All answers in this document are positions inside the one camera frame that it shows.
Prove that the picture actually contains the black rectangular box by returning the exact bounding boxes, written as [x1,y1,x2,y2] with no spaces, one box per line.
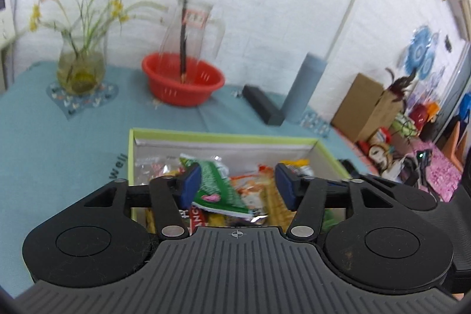
[242,84,286,126]

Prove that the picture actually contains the red plastic basket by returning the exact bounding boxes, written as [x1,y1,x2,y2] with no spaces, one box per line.
[142,52,226,107]

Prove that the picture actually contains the green snack bag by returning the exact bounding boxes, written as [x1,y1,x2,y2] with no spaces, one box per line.
[179,154,254,220]

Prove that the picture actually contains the blue paper wall decoration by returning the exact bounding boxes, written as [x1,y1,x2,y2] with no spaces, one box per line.
[403,25,441,76]

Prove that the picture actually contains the green cardboard box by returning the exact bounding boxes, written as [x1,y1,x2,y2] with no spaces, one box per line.
[127,128,354,231]

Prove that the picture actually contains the cartoon face toy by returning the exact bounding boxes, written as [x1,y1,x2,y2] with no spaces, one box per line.
[368,141,395,172]

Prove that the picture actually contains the brown cardboard box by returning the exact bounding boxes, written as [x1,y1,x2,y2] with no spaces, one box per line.
[331,73,405,144]

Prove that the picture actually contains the black straw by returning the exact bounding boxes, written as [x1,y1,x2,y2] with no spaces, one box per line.
[179,0,188,81]

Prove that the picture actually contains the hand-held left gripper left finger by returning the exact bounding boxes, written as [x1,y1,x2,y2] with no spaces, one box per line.
[84,162,203,240]

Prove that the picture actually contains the pile of assorted snack packets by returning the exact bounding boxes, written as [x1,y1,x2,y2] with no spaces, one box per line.
[134,152,344,230]

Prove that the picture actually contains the black phone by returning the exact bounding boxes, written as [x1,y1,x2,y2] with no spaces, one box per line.
[336,159,356,180]

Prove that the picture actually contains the green flowering plant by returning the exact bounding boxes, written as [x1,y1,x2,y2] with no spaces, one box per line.
[15,0,170,79]

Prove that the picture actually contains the heart-shaped patterned coaster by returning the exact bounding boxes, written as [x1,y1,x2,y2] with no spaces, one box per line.
[46,79,120,122]
[300,112,332,138]

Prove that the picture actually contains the glass vase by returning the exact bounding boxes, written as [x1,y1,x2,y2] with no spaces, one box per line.
[57,31,107,94]

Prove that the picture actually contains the grey-blue thermos bottle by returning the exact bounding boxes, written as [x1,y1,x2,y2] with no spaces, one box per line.
[281,53,328,124]

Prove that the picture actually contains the pink floor mat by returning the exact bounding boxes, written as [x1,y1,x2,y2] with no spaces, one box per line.
[416,141,465,203]

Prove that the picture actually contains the glass pitcher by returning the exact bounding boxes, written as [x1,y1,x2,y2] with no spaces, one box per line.
[162,0,226,80]

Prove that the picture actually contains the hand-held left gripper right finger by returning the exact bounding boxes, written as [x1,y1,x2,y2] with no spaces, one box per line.
[274,162,395,242]

